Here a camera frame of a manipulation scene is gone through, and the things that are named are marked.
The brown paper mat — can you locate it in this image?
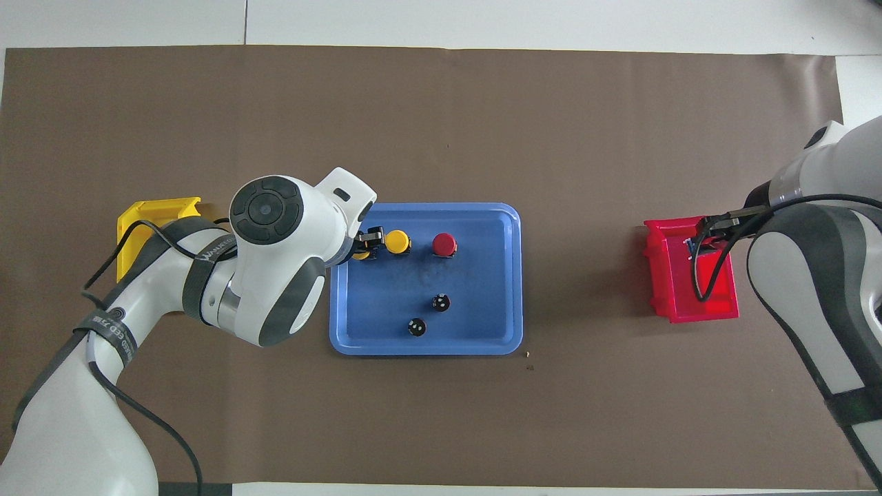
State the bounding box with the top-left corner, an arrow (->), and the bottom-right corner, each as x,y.
0,45 -> 859,491

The red plastic bin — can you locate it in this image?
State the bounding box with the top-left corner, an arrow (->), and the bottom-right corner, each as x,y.
643,215 -> 740,324

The yellow plastic bin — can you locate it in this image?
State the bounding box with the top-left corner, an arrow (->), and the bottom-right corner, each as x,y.
116,197 -> 202,283

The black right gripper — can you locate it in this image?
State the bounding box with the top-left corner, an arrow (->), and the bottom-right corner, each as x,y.
686,216 -> 732,260

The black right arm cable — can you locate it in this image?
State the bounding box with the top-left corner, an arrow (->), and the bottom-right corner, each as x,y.
689,195 -> 882,302

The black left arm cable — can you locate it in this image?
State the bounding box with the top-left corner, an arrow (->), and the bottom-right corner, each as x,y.
81,219 -> 238,496

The blue plastic tray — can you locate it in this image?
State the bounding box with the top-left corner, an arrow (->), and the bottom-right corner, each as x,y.
329,202 -> 524,357

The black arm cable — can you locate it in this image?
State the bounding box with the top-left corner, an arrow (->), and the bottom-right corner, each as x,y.
81,219 -> 238,496
689,195 -> 882,302

